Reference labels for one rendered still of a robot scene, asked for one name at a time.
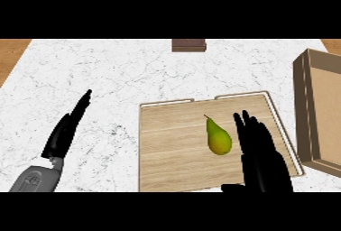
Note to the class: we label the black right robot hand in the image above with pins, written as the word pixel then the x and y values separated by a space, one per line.
pixel 261 156

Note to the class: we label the pale wooden tray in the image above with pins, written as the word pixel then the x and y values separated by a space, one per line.
pixel 195 147

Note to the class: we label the dark brown block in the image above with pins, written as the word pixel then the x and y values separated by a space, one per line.
pixel 189 45

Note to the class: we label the green yellow pear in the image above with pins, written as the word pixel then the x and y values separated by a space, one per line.
pixel 218 139

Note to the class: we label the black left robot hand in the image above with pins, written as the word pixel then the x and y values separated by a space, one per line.
pixel 66 132

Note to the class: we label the brown cardboard box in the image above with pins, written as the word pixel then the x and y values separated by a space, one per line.
pixel 322 111

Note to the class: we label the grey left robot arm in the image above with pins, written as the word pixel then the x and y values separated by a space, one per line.
pixel 37 177

